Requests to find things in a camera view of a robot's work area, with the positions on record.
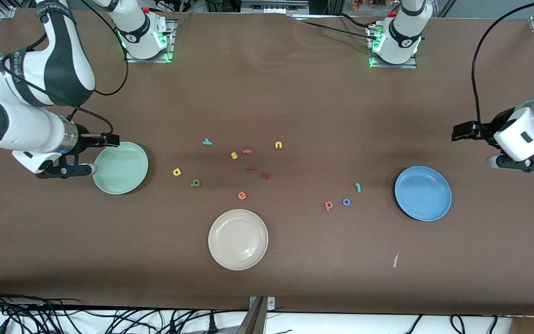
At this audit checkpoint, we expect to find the light green plate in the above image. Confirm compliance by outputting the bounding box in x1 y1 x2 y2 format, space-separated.
92 141 149 195

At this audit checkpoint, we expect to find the blue plate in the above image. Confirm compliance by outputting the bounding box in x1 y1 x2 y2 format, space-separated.
394 166 452 222

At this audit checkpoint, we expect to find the orange background decoration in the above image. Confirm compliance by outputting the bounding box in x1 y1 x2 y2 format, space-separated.
351 0 389 11

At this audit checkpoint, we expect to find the beige plate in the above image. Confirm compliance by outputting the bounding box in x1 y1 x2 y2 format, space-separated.
208 209 269 271

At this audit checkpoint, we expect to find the brown table cover sheet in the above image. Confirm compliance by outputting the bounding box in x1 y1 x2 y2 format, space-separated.
0 8 534 317

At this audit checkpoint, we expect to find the grey background device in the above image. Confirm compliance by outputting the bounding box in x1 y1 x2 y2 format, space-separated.
241 0 310 14

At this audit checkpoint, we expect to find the grey metal beam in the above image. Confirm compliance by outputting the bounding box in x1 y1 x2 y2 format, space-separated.
235 297 267 334

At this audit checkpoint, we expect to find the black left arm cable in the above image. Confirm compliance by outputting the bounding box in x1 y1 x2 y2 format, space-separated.
472 0 534 124

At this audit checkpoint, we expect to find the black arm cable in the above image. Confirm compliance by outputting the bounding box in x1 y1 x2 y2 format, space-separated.
472 0 534 124
0 0 129 138

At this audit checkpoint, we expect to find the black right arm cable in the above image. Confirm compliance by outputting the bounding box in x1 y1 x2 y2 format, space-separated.
0 0 129 138

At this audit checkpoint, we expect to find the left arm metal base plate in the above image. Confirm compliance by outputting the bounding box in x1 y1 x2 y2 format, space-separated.
368 24 419 70

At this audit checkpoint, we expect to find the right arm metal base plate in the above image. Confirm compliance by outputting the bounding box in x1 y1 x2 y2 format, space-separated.
124 19 176 64

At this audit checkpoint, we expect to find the black cable on table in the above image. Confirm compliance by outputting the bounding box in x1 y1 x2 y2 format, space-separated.
339 13 376 29
300 20 379 40

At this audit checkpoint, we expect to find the tangle of black cables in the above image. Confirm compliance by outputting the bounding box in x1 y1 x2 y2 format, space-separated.
0 285 249 334

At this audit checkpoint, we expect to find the metal table clamp bracket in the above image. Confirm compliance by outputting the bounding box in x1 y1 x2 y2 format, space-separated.
248 296 276 312

